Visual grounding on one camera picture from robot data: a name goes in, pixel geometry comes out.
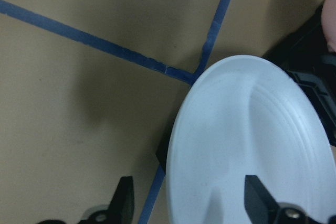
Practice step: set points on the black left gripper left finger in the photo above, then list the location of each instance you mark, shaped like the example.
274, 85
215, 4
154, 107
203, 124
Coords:
121, 208

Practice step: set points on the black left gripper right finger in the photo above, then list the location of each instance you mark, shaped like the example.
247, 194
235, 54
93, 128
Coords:
259, 204

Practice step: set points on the blue plate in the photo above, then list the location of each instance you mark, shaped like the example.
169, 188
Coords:
296, 172

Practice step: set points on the pink plate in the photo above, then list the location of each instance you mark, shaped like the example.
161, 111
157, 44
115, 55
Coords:
328, 23

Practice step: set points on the brown paper table cover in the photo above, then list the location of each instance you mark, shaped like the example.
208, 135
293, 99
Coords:
75, 117

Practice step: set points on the black dish rack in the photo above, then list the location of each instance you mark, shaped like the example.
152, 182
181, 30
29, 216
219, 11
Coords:
309, 58

